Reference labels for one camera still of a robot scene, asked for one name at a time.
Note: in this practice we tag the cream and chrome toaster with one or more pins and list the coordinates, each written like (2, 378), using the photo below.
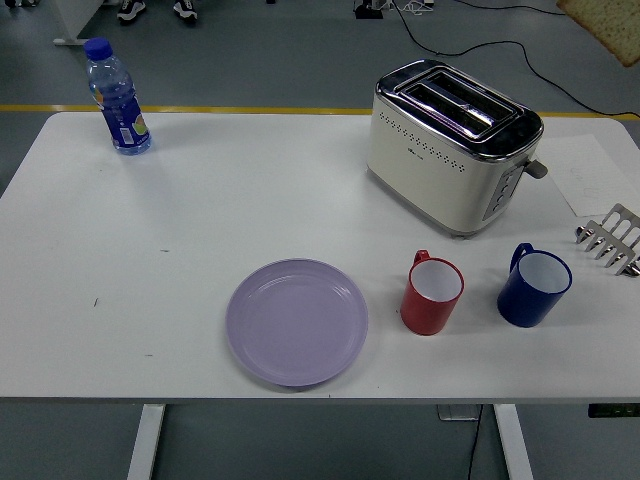
(430, 170)

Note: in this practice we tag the bread slice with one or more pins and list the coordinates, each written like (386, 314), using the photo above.
(610, 25)

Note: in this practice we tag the purple plate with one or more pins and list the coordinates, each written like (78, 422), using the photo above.
(296, 322)

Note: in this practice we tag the red mug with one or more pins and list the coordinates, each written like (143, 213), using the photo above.
(426, 312)

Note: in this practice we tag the blue mug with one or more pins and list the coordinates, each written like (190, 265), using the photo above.
(526, 305)

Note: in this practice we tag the blue water bottle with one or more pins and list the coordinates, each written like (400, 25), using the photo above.
(123, 120)

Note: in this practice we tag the black power strip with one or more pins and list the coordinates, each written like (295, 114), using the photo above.
(369, 12)

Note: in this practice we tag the white table leg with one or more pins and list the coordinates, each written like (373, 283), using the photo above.
(146, 440)
(512, 440)

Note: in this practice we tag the black and white sneaker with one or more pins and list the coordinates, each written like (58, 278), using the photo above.
(131, 9)
(185, 9)

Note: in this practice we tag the white paper sheet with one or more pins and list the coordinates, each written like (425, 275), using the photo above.
(580, 170)

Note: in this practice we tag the metal toast rack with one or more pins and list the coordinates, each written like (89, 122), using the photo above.
(617, 235)

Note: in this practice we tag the black table control panel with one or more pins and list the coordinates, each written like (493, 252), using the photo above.
(612, 410)

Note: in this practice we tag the clear bracket under table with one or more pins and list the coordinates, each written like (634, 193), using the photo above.
(457, 413)

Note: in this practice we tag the white desk leg frame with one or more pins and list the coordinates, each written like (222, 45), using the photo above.
(72, 25)

